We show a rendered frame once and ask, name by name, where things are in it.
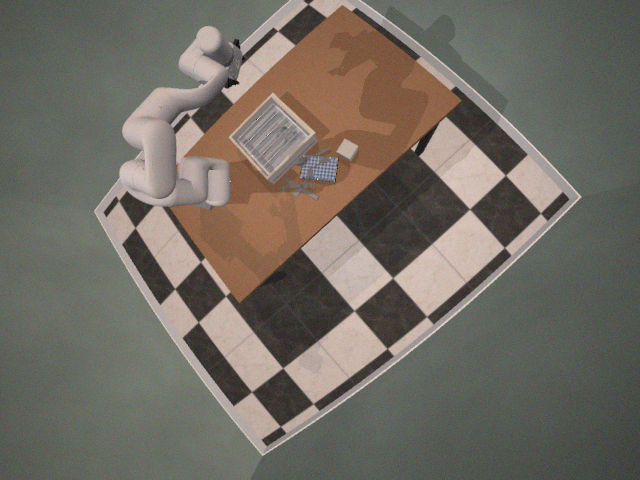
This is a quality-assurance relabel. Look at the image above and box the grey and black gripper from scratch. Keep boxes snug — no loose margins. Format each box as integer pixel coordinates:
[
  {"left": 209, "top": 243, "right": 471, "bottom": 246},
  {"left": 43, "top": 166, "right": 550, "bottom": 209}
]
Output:
[{"left": 225, "top": 39, "right": 245, "bottom": 89}]

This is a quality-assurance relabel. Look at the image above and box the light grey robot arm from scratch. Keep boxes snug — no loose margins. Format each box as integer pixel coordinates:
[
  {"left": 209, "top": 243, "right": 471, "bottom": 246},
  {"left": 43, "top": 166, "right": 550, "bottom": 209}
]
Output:
[{"left": 119, "top": 26, "right": 235, "bottom": 207}]

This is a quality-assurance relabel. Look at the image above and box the blue and white checked towel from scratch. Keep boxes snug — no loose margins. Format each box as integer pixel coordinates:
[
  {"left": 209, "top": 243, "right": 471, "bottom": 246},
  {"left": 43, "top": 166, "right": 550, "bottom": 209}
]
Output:
[{"left": 300, "top": 156, "right": 338, "bottom": 182}]

